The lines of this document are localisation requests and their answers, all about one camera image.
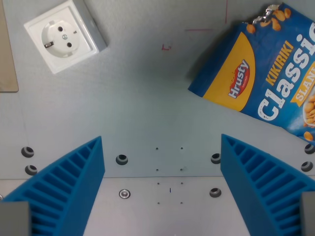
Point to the white electrical socket grey base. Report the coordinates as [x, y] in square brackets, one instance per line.
[64, 35]

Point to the silver countersunk screw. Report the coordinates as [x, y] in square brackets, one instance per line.
[124, 194]

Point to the beige flat board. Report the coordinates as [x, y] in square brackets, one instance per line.
[6, 51]

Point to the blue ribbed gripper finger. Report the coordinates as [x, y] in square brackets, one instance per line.
[256, 177]
[66, 182]

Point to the blue Hrusty peanut snack bag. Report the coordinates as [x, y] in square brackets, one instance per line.
[265, 73]

